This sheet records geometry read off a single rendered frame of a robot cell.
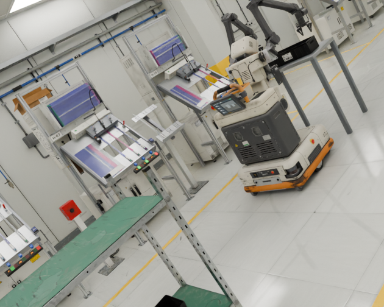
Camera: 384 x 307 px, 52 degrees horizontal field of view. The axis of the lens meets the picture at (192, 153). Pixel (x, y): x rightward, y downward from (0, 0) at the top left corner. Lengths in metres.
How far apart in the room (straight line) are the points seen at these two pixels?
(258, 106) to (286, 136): 0.34
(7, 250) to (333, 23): 6.17
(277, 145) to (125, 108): 3.61
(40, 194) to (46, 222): 0.39
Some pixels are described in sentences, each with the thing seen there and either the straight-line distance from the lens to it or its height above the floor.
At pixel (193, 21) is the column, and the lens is 6.86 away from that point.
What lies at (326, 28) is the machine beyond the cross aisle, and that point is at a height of 0.41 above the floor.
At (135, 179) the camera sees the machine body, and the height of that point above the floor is 0.50.
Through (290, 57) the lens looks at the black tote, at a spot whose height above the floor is 0.84.
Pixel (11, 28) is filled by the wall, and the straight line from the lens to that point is 6.15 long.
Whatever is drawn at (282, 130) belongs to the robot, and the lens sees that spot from 3.15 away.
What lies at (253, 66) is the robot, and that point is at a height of 1.01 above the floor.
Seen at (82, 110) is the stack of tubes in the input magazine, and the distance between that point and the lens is 4.40.
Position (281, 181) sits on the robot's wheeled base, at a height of 0.13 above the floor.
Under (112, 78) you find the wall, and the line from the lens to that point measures 6.35.
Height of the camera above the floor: 1.43
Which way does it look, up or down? 14 degrees down
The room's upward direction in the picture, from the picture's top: 32 degrees counter-clockwise
